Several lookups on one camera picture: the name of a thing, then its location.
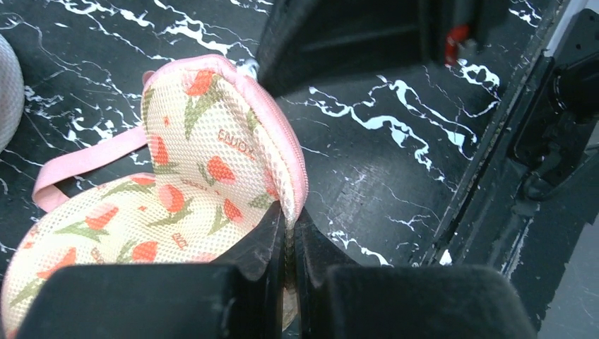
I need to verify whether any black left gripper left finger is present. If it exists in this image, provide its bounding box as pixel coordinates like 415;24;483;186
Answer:
17;203;285;338

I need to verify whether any round white mesh laundry bag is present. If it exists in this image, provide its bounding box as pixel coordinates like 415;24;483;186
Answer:
1;36;25;151

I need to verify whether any pink floral mesh laundry bag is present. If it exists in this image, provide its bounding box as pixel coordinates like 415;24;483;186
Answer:
1;54;308;338

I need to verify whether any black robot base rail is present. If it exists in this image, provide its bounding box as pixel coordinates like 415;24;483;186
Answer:
425;1;598;338

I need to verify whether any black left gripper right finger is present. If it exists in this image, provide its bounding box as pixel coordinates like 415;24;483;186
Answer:
295;210;537;338

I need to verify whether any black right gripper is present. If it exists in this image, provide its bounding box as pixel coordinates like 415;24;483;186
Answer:
256;1;477;96

